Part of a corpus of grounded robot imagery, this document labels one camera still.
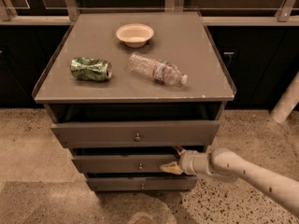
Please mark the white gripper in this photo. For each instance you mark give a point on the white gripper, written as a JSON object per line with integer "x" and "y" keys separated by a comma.
{"x": 186, "y": 161}

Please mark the grey drawer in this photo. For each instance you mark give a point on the grey drawer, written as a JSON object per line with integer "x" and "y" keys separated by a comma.
{"x": 136, "y": 133}
{"x": 125, "y": 160}
{"x": 140, "y": 182}

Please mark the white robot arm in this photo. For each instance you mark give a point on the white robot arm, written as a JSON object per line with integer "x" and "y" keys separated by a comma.
{"x": 224, "y": 164}

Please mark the grey bottom drawer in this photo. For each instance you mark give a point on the grey bottom drawer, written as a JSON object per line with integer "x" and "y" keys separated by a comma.
{"x": 140, "y": 182}

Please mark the grey drawer cabinet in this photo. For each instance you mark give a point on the grey drawer cabinet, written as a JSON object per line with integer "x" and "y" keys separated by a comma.
{"x": 181, "y": 39}

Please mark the grey top drawer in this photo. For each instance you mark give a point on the grey top drawer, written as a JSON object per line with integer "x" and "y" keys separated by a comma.
{"x": 136, "y": 133}

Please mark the clear plastic water bottle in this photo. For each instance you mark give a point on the clear plastic water bottle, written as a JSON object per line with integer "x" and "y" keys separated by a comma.
{"x": 161, "y": 71}

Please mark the crushed green soda can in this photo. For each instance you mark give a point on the crushed green soda can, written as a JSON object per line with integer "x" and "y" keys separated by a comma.
{"x": 90, "y": 69}

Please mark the white paper bowl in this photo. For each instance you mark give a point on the white paper bowl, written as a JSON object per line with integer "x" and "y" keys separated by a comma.
{"x": 135, "y": 35}

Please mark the metal window frame rail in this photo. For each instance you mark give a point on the metal window frame rail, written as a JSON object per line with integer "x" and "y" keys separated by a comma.
{"x": 212, "y": 12}

